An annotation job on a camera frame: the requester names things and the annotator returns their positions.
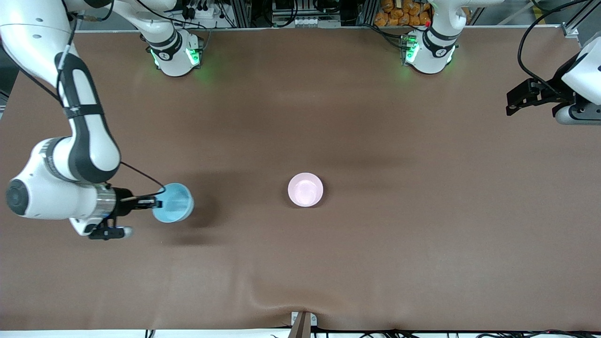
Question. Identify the white power strip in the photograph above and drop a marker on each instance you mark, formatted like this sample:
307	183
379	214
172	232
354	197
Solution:
206	13

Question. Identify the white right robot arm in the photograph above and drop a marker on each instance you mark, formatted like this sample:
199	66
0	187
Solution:
47	197

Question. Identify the aluminium frame post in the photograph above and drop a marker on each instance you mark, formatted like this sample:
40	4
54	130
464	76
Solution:
365	11
240	11
575	21

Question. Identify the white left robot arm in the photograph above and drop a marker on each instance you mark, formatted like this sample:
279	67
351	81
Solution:
432	58

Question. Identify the orange snack bag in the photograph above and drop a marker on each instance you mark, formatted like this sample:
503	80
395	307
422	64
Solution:
399	14

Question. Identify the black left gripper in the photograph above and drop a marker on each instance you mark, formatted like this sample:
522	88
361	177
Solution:
557	83

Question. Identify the white terminal strip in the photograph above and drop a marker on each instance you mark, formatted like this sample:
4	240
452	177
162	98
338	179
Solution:
300	21

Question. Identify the blue bowl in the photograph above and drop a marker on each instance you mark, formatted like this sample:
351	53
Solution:
176	204

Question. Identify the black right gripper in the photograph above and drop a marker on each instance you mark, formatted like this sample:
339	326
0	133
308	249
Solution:
123	198

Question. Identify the grey metal bracket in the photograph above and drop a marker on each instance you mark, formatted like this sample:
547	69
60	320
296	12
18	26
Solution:
313	320

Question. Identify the brown camera mount post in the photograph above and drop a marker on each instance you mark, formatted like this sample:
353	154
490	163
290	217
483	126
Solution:
300	328

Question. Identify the brown table mat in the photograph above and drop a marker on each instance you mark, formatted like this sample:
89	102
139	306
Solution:
300	263

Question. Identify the pink bowl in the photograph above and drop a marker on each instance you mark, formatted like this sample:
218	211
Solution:
305	190

